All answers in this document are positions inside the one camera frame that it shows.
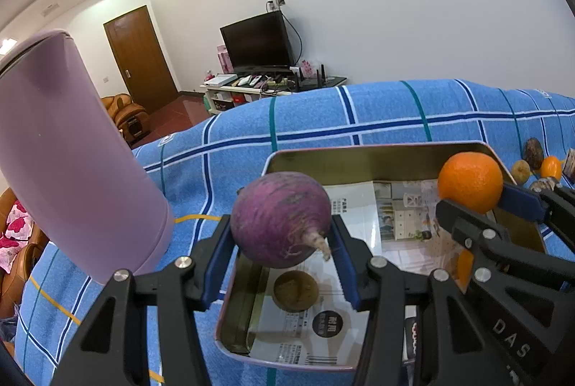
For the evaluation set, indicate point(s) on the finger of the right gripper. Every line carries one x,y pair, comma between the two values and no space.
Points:
554,209
462,224

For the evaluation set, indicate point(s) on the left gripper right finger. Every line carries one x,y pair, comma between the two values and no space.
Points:
451,346

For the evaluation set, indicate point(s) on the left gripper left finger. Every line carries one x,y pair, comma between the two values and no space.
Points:
110,346

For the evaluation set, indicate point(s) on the small orange tangerine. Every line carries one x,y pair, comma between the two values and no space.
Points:
551,167

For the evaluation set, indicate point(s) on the small green fruit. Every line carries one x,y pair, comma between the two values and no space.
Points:
521,172

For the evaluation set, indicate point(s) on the dark brown passion fruit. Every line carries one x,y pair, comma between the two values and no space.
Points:
533,153

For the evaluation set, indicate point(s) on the large orange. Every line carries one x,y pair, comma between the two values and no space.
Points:
473,180

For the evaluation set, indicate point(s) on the purple round turnip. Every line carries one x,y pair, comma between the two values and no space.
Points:
281,219

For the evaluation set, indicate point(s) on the purple cut taro piece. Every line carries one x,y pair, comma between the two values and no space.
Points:
568,166

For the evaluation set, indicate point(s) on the brown kiwi fruit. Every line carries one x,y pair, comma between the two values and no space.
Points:
295,291

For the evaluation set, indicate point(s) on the printed paper sheet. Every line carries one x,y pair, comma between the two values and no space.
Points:
315,314

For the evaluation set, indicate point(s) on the pink rectangular tin box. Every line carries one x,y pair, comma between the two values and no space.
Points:
330,167

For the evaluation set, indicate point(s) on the pink floral cushion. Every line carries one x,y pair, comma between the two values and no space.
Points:
19,228

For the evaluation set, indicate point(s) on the pink cylindrical thermos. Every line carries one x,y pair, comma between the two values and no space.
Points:
70,167

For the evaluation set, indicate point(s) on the blue plaid blanket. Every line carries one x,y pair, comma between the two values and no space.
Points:
200,170

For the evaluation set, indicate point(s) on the orange leather armchair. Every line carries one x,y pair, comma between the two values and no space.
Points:
131,119

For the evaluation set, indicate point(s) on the brown wooden door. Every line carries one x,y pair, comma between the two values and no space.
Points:
140,59

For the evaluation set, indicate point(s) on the white tv stand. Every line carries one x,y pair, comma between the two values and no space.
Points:
223,97

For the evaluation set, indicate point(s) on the black television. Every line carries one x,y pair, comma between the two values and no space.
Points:
258,42

